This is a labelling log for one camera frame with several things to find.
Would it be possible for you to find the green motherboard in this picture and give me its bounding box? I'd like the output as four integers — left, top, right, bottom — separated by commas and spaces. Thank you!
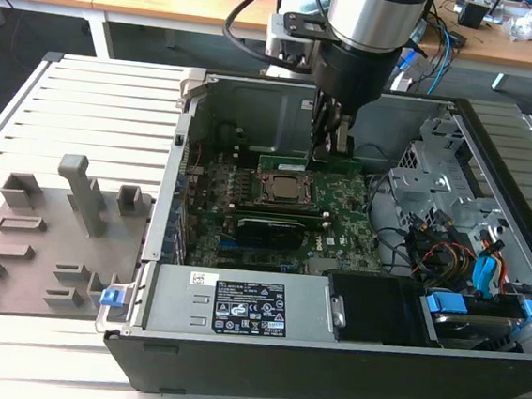
177, 146, 392, 285

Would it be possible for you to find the blue flat wire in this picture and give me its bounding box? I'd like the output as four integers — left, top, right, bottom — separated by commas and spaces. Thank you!
470, 253, 503, 299

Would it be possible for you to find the grey power supply with label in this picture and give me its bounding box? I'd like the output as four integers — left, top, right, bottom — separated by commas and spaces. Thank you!
139, 261, 349, 352

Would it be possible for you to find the grey parts rack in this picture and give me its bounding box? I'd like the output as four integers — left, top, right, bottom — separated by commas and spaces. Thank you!
0, 147, 160, 330

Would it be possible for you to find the tall black box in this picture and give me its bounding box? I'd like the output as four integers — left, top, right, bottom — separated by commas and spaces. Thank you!
415, 0, 438, 47

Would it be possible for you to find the black graphics card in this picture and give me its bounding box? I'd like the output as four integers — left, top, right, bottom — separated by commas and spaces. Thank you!
232, 213, 308, 252

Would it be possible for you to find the hard disk in blue carrier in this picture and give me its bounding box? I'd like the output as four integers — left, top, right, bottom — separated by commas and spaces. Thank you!
416, 288, 532, 358

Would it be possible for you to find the black plastic shroud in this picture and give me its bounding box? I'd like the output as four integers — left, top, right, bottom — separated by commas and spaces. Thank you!
317, 269, 433, 351

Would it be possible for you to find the white power strip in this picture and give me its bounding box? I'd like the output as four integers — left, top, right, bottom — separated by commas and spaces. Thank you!
391, 63, 419, 93

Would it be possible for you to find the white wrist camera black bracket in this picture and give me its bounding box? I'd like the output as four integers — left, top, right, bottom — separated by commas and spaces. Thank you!
264, 9, 330, 74

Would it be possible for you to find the small black device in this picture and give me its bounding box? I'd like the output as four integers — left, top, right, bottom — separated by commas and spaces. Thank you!
456, 0, 494, 30

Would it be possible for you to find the CPU socket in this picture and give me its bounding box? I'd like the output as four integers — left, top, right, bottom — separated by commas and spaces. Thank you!
248, 167, 327, 213

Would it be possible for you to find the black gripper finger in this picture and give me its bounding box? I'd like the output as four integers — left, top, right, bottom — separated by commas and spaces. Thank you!
324, 101, 359, 161
307, 88, 337, 163

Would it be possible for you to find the blue cable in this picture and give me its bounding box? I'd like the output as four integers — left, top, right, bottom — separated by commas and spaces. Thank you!
429, 22, 456, 96

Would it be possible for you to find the red yellow wire bundle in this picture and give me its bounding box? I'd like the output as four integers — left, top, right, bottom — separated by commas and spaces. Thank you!
408, 237, 479, 283

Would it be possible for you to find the silver CPU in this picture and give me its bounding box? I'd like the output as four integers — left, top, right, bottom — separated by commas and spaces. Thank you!
266, 174, 314, 204

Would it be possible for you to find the open black PC case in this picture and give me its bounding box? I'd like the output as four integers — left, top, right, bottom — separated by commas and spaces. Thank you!
89, 60, 532, 399

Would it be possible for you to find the metal drive cage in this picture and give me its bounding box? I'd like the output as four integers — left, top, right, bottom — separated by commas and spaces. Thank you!
383, 112, 519, 242

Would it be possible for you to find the green RAM stick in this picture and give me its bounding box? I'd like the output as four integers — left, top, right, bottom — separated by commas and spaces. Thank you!
258, 150, 363, 177

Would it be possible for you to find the black camera cable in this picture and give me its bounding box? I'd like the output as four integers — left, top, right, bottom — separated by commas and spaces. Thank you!
219, 0, 324, 73

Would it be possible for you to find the blue case latch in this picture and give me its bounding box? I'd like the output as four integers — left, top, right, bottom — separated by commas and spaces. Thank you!
99, 288, 125, 308

